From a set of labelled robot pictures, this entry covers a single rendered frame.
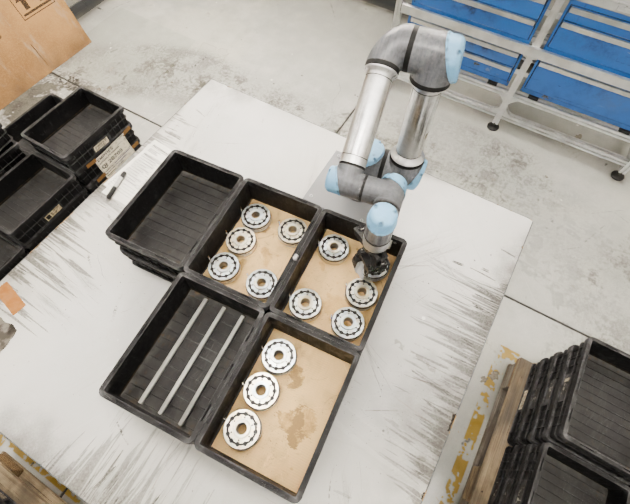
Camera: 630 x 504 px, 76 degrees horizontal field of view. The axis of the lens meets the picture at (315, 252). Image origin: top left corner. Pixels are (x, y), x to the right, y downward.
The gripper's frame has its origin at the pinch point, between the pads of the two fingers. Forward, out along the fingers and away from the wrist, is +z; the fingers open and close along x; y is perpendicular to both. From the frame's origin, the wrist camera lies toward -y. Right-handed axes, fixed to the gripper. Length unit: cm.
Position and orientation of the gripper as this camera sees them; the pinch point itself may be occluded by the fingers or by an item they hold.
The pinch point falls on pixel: (364, 266)
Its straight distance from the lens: 134.8
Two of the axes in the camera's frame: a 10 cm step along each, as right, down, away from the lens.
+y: 3.4, 8.4, -4.4
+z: -0.1, 4.6, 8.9
